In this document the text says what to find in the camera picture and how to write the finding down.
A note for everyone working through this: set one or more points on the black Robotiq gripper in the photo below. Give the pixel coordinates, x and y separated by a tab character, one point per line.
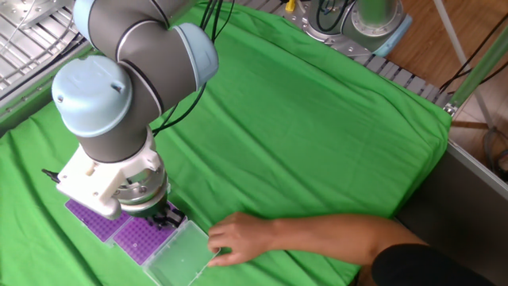
151	209

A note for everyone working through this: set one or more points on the purple rack pipette tip box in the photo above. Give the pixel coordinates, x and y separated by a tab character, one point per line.
95	224
137	240

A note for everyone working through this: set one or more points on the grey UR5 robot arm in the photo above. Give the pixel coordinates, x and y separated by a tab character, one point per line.
151	55

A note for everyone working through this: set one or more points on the person's right forearm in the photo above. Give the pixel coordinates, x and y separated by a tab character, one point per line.
341	236

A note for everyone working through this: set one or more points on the person's right hand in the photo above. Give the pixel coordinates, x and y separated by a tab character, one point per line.
242	238

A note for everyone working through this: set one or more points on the green table cloth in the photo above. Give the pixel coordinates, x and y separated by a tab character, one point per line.
297	131

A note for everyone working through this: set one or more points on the yellow plastic item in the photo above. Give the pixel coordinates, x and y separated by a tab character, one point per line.
290	5

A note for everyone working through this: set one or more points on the black shirt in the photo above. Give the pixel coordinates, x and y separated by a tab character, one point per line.
428	268

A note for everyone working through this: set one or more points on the white thin rod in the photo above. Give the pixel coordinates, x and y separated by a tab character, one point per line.
459	51

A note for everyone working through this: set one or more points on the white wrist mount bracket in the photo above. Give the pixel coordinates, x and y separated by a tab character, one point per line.
95	186

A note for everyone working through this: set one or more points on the aluminium frame beam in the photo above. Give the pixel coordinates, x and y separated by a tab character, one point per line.
480	71

